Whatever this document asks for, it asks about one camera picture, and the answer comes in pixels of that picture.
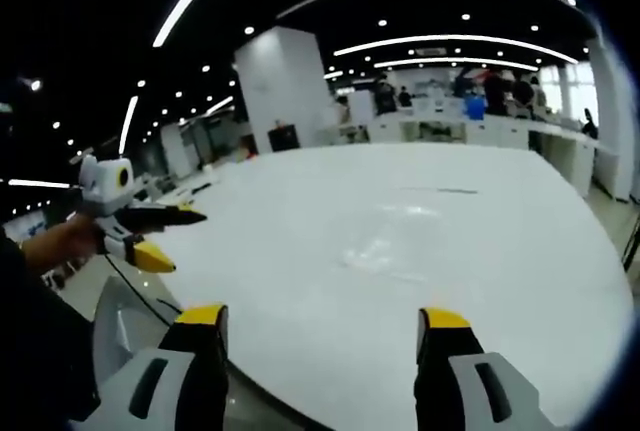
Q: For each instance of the white chair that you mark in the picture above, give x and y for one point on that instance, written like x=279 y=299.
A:
x=122 y=321

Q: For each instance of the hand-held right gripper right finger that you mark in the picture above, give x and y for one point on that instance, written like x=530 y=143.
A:
x=450 y=381

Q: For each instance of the black tripod leg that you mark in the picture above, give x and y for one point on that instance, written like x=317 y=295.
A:
x=631 y=246

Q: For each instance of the blue object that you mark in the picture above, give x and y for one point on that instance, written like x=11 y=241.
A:
x=474 y=107

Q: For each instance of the clear resealable bag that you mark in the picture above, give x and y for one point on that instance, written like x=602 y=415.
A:
x=400 y=241

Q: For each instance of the black box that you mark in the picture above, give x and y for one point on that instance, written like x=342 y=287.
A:
x=284 y=138

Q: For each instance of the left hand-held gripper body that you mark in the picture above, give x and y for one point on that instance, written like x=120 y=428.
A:
x=102 y=186

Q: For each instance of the dark object on counter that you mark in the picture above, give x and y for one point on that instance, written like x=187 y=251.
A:
x=590 y=126

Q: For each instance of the person's dark clothing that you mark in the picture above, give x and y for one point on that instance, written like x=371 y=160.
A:
x=35 y=351

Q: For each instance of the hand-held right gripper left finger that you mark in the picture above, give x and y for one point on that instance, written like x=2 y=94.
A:
x=170 y=391

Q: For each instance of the white square pillar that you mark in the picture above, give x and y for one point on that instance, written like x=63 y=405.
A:
x=280 y=91

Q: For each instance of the person's left hand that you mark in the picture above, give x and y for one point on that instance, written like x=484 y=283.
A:
x=85 y=233

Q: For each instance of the long white counter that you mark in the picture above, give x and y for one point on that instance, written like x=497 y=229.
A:
x=500 y=133

